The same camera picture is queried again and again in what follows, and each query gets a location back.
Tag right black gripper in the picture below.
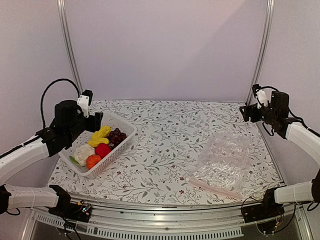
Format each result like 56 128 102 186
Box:
240 102 278 126

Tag yellow toy fruit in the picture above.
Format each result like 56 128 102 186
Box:
87 137 110 148
91 125 112 140

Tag purple toy grapes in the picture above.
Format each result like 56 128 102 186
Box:
107 128 127 146

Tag red toy pepper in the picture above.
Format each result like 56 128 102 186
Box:
95 143 112 159

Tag white toy cauliflower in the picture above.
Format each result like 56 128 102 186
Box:
69 144 95 167

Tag orange toy pumpkin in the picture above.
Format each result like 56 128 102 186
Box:
86 154 101 170

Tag clear zip top bag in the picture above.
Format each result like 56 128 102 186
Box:
185 130 252 199

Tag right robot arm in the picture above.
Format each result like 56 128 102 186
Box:
239 84 320 218

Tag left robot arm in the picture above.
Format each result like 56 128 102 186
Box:
0 100 104 218

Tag floral table mat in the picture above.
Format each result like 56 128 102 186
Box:
49 100 283 205

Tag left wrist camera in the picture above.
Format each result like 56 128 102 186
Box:
76 89 93 118

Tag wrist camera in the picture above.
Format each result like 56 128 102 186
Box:
76 89 93 118
252 84 268 109

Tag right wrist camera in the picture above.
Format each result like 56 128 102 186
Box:
252 84 268 109

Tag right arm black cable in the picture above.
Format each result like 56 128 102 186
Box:
259 85 316 137

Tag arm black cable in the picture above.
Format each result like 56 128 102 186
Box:
40 78 81 130
259 85 316 137

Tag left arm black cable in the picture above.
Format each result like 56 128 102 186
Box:
40 78 81 130

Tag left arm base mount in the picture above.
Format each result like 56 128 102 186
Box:
48 184 92 223

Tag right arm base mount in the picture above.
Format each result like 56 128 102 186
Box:
240 187 285 223

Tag right aluminium frame post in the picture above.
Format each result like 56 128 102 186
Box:
245 0 275 105

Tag aluminium frame post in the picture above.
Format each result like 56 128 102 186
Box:
245 0 275 105
56 0 84 92

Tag aluminium front rail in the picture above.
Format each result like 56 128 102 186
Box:
22 193 316 240

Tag left aluminium frame post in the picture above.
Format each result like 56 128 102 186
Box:
56 0 84 92

